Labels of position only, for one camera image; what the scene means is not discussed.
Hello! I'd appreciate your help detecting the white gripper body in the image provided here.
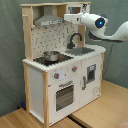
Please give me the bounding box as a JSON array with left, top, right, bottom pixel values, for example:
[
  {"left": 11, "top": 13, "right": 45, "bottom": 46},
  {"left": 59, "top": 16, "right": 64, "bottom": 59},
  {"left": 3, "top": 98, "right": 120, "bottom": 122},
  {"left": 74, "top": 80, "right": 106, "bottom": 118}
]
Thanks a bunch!
[{"left": 64, "top": 13, "right": 82, "bottom": 24}]

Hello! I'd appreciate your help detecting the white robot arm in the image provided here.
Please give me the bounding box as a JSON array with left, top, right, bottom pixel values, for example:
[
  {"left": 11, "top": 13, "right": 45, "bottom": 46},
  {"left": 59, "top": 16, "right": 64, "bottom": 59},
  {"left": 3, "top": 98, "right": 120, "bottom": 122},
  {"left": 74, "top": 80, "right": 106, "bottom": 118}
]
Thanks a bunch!
[{"left": 64, "top": 13, "right": 128, "bottom": 42}]

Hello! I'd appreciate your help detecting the wooden toy kitchen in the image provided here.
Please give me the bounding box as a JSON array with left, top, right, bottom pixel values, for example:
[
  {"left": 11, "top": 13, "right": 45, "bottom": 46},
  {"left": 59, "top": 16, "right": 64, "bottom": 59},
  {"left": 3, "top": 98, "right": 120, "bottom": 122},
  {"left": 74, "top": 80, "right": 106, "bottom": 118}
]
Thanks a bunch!
[{"left": 22, "top": 2, "right": 105, "bottom": 127}]

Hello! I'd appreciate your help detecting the white toy microwave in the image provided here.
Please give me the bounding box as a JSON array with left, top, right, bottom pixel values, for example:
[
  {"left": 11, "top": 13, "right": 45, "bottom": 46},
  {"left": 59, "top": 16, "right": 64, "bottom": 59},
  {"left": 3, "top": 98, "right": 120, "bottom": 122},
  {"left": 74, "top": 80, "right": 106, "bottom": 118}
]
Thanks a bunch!
[{"left": 67, "top": 3, "right": 90, "bottom": 14}]

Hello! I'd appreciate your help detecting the grey range hood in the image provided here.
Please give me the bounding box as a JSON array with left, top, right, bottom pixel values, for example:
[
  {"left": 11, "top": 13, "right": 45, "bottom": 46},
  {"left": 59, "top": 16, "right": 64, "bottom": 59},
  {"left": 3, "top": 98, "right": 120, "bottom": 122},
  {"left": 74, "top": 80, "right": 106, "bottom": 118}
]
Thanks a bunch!
[{"left": 35, "top": 6, "right": 63, "bottom": 27}]

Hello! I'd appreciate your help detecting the black toy faucet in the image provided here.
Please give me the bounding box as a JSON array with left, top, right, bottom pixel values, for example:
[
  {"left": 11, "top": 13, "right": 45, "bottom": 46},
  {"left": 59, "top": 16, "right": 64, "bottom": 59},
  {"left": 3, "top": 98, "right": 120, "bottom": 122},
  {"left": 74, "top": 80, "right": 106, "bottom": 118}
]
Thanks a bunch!
[{"left": 67, "top": 33, "right": 82, "bottom": 49}]

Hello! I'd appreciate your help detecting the grey toy sink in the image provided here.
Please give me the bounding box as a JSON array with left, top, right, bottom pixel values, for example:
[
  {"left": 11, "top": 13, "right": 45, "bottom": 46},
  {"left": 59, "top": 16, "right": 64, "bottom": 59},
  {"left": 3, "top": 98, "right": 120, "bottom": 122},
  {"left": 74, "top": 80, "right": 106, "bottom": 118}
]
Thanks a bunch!
[{"left": 66, "top": 47, "right": 94, "bottom": 56}]

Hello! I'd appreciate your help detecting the black toy stovetop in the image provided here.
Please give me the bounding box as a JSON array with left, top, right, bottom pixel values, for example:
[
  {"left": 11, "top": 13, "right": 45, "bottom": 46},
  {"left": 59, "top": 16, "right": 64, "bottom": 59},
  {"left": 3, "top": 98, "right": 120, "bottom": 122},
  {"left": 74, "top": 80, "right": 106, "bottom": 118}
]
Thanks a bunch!
[{"left": 35, "top": 54, "right": 71, "bottom": 66}]

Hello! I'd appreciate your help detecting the silver toy pot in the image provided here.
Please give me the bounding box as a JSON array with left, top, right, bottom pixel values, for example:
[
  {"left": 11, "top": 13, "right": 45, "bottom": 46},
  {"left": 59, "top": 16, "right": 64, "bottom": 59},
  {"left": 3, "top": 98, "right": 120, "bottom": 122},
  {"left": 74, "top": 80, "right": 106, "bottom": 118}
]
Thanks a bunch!
[{"left": 43, "top": 51, "right": 60, "bottom": 61}]

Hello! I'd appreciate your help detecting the red right stove knob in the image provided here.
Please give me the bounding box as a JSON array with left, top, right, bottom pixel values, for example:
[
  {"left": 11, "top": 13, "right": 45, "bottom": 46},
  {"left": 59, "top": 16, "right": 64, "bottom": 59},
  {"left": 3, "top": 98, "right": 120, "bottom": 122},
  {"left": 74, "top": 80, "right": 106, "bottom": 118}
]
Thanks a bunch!
[{"left": 71, "top": 65, "right": 79, "bottom": 73}]

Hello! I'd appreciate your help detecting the red stove knob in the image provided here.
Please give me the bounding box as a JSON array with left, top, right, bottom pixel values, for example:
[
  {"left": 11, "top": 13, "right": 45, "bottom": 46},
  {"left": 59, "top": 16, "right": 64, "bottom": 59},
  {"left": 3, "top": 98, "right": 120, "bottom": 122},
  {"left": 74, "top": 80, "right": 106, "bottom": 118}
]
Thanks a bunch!
[
  {"left": 71, "top": 65, "right": 79, "bottom": 73},
  {"left": 54, "top": 73, "right": 60, "bottom": 79}
]

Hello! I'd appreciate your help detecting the toy fridge door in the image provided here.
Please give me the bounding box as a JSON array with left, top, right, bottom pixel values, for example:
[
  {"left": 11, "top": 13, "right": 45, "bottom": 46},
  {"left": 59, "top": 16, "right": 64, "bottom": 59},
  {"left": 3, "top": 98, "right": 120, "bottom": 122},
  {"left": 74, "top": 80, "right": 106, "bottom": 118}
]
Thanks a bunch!
[{"left": 80, "top": 55, "right": 102, "bottom": 106}]

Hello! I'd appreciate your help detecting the red left stove knob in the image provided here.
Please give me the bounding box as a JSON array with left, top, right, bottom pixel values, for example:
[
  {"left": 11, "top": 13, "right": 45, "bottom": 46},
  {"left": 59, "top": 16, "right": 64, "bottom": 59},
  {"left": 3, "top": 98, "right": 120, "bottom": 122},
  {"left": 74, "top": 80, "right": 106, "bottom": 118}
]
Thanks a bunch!
[{"left": 54, "top": 73, "right": 60, "bottom": 79}]

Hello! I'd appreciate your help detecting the toy oven door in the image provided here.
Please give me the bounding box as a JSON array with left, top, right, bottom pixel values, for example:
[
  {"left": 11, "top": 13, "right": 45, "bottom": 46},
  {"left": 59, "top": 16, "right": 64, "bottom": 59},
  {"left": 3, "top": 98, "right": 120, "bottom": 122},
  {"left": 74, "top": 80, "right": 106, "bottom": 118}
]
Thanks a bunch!
[{"left": 56, "top": 81, "right": 74, "bottom": 112}]

